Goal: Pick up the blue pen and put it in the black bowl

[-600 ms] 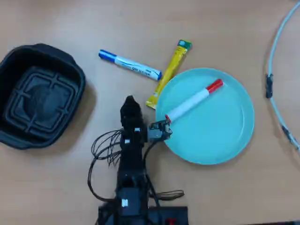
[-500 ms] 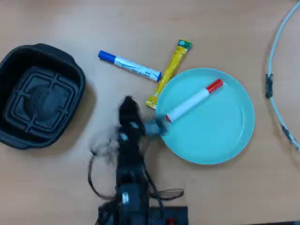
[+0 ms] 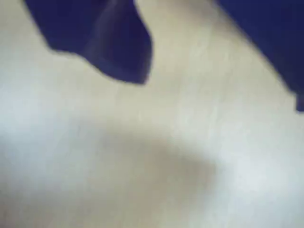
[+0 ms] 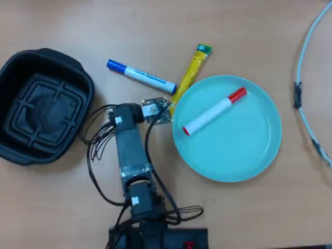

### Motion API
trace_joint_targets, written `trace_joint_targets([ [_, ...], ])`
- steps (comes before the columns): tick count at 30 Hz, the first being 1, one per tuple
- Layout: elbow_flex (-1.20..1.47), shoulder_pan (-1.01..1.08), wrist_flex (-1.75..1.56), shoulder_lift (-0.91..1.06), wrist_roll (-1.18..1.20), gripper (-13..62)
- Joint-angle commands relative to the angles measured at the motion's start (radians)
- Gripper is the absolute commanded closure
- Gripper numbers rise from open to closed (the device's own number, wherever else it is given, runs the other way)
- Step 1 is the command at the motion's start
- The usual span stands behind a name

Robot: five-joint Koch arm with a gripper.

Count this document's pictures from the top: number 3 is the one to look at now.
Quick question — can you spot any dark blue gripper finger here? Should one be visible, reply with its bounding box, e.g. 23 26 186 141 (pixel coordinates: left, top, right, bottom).
23 0 153 85
217 0 304 113

